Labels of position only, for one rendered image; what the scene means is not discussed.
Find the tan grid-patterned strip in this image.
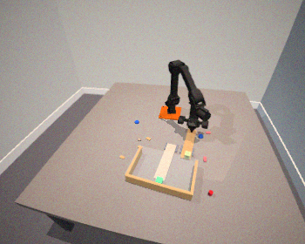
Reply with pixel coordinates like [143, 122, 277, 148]
[181, 129, 196, 156]

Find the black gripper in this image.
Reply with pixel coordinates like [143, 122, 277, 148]
[178, 113, 208, 132]

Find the cream flat strip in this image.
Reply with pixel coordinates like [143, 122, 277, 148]
[165, 143, 176, 153]

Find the pale green cube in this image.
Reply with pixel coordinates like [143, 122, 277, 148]
[185, 151, 191, 158]

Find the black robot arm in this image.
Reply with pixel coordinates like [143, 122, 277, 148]
[165, 60, 211, 129]

